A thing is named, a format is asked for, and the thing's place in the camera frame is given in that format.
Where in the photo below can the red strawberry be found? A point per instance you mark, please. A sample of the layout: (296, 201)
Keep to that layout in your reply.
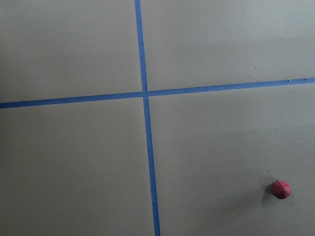
(280, 189)

